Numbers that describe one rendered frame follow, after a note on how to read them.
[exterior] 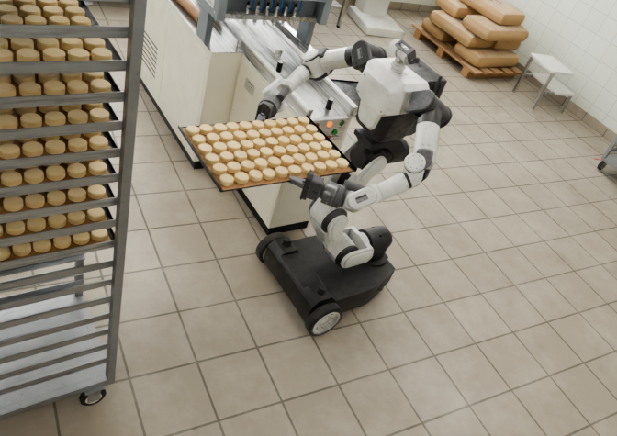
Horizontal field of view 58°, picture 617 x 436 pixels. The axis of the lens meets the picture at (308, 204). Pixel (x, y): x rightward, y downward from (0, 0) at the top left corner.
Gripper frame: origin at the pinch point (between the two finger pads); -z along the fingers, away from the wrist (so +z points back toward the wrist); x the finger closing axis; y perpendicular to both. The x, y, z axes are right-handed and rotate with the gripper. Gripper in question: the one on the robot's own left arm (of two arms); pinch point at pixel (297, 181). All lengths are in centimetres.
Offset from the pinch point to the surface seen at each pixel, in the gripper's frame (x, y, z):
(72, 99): 40, 58, -55
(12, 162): 23, 69, -65
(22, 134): 31, 67, -63
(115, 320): -49, 50, -43
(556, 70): -51, -420, 187
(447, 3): -44, -499, 64
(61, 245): -13, 57, -59
